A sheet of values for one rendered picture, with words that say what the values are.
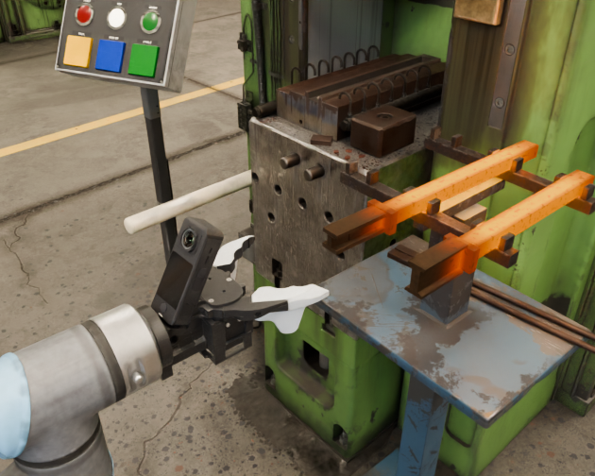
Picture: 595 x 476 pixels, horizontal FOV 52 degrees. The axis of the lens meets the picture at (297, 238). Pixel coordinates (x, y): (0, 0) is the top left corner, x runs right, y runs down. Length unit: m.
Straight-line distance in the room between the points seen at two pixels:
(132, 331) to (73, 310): 1.78
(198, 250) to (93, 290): 1.87
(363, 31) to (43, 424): 1.34
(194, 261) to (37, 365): 0.18
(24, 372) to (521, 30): 0.95
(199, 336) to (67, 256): 2.05
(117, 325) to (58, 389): 0.08
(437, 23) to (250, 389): 1.21
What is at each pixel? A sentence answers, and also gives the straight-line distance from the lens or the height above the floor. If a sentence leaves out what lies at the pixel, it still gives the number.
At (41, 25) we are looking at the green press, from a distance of 6.12.
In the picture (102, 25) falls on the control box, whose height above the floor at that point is 1.07.
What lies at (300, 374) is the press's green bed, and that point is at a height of 0.15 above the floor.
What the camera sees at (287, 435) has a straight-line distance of 1.87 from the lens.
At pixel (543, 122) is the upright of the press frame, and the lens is 1.21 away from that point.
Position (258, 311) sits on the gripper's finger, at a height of 1.03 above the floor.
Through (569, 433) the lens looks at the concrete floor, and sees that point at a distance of 2.04.
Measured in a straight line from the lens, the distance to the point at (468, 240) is 0.80.
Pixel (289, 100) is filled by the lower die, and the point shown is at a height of 0.96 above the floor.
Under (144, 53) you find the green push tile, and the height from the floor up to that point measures 1.02.
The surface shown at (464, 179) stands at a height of 1.03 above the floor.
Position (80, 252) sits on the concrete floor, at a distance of 2.73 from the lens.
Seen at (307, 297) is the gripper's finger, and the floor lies 1.03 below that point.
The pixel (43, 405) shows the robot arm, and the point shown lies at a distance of 0.62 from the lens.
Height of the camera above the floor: 1.46
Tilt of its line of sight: 33 degrees down
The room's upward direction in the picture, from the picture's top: straight up
